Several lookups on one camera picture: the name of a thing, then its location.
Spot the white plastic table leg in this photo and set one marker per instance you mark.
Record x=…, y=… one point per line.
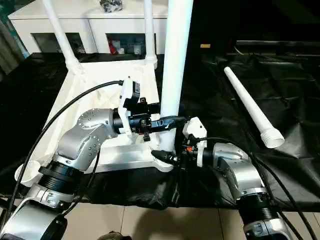
x=250, y=105
x=60, y=35
x=148, y=30
x=175, y=62

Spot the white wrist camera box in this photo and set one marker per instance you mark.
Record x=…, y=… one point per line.
x=127, y=90
x=195, y=127

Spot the black glossy mat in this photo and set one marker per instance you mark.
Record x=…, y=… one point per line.
x=155, y=190

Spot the grey curtain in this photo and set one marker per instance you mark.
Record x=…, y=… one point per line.
x=10, y=50

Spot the black speaker box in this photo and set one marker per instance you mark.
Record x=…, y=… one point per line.
x=212, y=25

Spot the white upturned plastic table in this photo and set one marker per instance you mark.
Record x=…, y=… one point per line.
x=87, y=82

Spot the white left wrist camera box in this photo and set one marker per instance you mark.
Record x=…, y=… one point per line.
x=127, y=90

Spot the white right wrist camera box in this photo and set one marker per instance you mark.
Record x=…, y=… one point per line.
x=195, y=127

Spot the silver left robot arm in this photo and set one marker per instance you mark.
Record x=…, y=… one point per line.
x=80, y=140

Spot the black left robot foot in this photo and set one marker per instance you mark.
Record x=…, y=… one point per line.
x=115, y=236

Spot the white glass-door cabinet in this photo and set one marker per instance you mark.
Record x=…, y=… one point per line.
x=100, y=25

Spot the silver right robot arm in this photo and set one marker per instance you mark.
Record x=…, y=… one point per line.
x=240, y=170

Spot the black glossy tv stand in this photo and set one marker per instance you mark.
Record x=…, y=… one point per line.
x=280, y=45

